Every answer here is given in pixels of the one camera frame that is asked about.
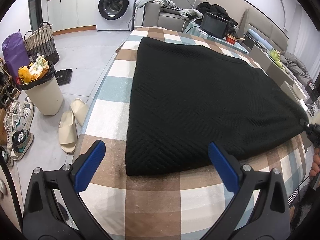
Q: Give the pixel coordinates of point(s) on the plaid checkered bed cover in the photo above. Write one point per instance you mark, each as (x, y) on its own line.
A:
(180, 205)

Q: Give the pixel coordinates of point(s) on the red instant noodle bowl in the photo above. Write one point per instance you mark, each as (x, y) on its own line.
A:
(231, 39)

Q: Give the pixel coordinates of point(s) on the wooden shoe rack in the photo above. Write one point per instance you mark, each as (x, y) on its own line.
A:
(9, 91)

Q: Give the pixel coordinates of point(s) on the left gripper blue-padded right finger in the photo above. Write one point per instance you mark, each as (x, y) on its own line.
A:
(259, 207)

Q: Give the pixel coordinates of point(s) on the cream trash bin black liner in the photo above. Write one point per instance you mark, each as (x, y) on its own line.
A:
(45, 93)

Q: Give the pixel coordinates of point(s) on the white lower cabinets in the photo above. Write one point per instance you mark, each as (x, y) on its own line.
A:
(67, 16)

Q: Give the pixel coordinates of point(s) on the black laptop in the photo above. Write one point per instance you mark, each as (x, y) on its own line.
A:
(214, 25)

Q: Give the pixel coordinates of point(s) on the yellow-green cloth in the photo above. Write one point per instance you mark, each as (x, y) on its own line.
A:
(275, 56)

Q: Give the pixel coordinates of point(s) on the purple bag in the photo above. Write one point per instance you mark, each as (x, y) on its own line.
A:
(15, 53)

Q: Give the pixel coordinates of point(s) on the cream slipper near bed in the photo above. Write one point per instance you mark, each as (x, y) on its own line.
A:
(80, 110)

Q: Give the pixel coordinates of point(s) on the person's right hand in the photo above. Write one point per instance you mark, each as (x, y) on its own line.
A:
(315, 164)

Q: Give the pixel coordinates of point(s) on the black knit sweater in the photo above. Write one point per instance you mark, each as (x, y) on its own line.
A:
(184, 97)

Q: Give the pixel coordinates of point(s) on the black teal sneaker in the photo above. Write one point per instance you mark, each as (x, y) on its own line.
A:
(21, 141)

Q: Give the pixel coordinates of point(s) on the white front-load washing machine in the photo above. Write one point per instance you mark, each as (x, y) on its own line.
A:
(115, 15)

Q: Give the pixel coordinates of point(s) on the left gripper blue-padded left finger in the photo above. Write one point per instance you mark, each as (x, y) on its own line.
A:
(53, 208)

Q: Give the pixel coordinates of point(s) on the grey sofa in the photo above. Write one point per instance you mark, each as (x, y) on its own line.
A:
(154, 16)

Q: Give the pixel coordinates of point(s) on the teal plaid side table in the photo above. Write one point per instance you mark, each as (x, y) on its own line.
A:
(194, 29)

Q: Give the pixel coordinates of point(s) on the grey crumpled blanket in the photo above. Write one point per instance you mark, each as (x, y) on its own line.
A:
(296, 67)

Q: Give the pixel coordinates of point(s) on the cream slipper near shoes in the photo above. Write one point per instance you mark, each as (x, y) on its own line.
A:
(67, 132)

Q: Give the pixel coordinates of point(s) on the black clothes pile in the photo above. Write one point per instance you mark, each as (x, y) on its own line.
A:
(218, 11)

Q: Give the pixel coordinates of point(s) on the woven black-beige laundry basket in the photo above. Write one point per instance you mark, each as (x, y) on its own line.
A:
(41, 41)

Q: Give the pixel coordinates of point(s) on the white grey clothes on sofa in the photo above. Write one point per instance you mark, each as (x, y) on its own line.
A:
(186, 14)

